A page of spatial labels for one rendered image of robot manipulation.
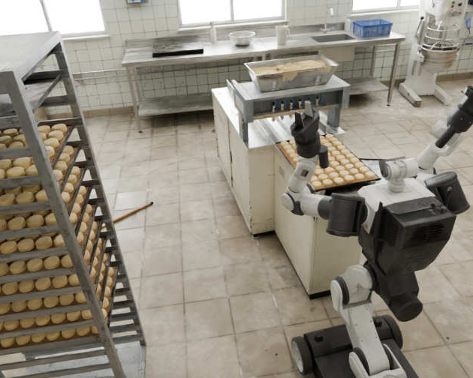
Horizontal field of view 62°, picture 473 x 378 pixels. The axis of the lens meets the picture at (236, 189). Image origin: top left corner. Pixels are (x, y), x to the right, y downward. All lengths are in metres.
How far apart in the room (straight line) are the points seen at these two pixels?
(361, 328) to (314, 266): 0.54
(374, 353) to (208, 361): 0.93
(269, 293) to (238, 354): 0.50
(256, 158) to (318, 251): 0.78
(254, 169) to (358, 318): 1.22
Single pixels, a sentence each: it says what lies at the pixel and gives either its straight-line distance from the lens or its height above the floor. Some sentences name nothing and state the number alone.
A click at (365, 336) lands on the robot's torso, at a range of 2.15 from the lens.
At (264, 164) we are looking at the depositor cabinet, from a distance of 2.79.
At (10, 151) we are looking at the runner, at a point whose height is 1.60.
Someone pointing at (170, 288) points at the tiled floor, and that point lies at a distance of 2.90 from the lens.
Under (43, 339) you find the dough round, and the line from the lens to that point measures 1.82.
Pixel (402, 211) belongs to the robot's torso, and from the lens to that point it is 1.48.
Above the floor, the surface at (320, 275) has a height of 0.24.
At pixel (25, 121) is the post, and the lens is 1.16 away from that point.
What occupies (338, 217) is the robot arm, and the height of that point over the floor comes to 1.20.
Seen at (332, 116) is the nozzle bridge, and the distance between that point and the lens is 2.99.
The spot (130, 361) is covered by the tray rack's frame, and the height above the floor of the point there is 0.15.
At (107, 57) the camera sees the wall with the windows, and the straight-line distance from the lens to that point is 5.69.
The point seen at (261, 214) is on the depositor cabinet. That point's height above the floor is 0.27.
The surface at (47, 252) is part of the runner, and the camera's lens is 1.43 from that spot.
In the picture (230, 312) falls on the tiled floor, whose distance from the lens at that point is 2.70.
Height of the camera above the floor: 2.07
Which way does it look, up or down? 33 degrees down
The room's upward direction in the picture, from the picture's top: 3 degrees counter-clockwise
